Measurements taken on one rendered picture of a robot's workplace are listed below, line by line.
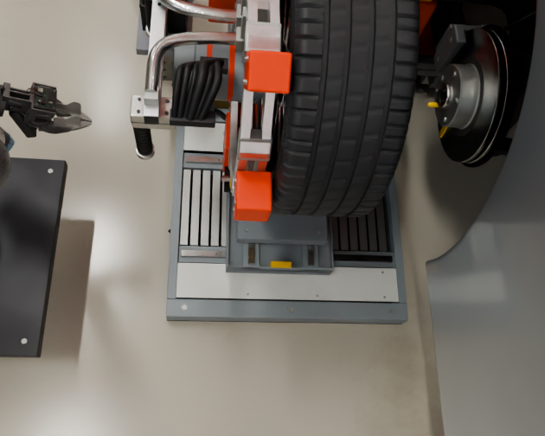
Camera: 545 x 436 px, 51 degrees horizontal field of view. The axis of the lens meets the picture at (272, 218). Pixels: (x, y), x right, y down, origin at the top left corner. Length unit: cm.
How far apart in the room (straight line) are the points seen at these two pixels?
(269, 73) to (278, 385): 123
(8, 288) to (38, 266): 10
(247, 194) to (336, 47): 34
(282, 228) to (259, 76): 93
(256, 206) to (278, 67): 31
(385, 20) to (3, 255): 125
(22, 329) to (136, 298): 44
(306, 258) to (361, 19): 101
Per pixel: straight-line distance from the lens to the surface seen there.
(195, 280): 195
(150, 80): 115
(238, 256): 190
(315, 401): 201
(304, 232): 188
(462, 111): 141
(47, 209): 184
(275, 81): 101
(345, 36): 108
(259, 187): 119
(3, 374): 206
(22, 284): 178
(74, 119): 144
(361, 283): 203
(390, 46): 110
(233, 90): 131
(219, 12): 125
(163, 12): 129
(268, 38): 109
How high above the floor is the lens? 196
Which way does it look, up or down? 68 degrees down
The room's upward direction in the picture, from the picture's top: 21 degrees clockwise
